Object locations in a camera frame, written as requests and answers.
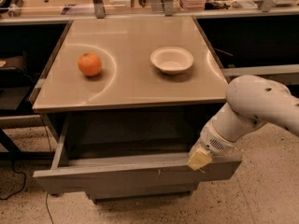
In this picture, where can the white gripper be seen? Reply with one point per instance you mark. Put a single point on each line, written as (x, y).
(211, 141)

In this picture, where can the grey top drawer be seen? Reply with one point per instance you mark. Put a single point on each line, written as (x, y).
(120, 149)

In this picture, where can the grey drawer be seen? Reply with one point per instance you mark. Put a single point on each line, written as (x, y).
(120, 149)
(133, 192)

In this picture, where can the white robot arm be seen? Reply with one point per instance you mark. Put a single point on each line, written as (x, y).
(251, 102)

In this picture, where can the grey drawer cabinet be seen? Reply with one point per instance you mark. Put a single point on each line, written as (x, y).
(128, 79)

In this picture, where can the grey bottom drawer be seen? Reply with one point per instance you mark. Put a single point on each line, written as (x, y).
(133, 192)

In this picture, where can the white paper bowl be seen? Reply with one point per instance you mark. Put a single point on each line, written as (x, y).
(171, 60)

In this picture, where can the orange fruit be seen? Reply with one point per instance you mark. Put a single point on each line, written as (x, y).
(89, 64)

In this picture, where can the black table leg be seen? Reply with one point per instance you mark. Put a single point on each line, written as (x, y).
(14, 153)

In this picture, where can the black tool on bench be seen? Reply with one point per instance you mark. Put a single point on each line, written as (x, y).
(11, 7)

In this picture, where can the metal frame post middle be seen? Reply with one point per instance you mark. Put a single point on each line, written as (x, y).
(168, 7)

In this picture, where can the metal frame post left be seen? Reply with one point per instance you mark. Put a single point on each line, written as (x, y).
(99, 10)

